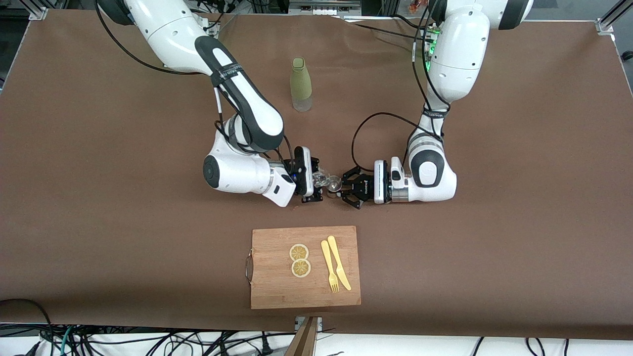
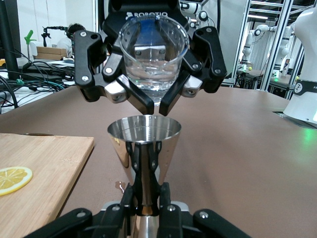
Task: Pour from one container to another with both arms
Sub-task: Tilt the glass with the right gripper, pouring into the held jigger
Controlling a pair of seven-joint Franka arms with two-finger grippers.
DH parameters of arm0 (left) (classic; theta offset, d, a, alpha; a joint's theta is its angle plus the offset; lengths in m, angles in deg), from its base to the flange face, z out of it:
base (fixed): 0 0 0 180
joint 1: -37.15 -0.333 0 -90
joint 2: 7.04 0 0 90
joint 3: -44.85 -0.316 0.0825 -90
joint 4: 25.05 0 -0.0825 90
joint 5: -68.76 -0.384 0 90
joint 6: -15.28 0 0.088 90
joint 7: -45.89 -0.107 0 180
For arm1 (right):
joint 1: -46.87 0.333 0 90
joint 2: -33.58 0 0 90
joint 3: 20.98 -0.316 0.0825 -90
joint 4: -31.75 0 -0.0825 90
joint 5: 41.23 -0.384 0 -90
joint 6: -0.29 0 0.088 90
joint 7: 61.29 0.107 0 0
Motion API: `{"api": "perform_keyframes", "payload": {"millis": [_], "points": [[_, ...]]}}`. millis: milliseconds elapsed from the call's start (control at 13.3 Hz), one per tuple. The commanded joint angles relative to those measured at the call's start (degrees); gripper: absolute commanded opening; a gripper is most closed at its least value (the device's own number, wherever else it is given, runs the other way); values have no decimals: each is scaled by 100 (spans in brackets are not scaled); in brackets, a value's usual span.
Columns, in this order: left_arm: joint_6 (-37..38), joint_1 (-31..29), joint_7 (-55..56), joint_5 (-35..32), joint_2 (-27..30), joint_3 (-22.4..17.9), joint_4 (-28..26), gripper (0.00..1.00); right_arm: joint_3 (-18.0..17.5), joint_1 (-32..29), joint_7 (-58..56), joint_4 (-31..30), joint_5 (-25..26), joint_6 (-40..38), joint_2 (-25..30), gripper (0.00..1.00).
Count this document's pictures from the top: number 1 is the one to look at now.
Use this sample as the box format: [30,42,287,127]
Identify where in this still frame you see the green sleeved glass bottle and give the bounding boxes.
[290,57,313,112]

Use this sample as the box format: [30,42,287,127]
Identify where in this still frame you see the yellow plastic knife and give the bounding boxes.
[327,235,352,291]

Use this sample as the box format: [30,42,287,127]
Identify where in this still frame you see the wooden cutting board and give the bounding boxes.
[245,225,362,310]

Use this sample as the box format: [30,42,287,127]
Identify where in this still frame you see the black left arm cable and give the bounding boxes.
[352,0,446,174]

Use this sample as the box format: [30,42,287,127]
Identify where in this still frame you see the thick black floor cable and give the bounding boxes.
[0,298,55,356]

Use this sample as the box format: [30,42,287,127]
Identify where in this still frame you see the teal cable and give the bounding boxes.
[58,326,76,356]

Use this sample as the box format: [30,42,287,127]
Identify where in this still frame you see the grey power strip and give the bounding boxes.
[288,0,362,16]

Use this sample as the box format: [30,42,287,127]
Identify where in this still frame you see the yellow plastic fork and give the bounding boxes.
[320,240,340,293]

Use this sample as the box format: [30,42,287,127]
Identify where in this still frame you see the black base cable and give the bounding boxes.
[344,14,427,44]

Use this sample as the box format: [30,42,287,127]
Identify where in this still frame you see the wooden post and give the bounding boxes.
[284,316,319,356]

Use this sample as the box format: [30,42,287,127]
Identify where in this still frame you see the aluminium frame corner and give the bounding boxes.
[20,0,50,20]
[596,0,633,35]

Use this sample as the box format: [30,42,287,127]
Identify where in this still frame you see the brown table cover sheet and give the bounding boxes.
[0,9,633,342]

